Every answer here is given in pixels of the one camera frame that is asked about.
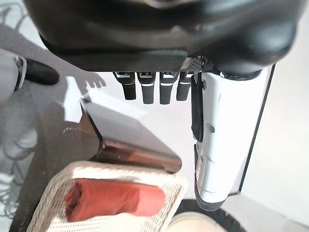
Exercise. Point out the white wicker laundry basket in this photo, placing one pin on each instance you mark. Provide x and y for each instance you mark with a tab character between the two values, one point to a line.
48	198

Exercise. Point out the round glass washer door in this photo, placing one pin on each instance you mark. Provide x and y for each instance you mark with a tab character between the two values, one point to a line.
193	222

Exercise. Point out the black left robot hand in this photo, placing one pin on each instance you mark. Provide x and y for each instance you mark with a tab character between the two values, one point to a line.
157	36

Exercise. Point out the red cloth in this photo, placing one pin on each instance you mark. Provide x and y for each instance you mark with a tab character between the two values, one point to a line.
108	198

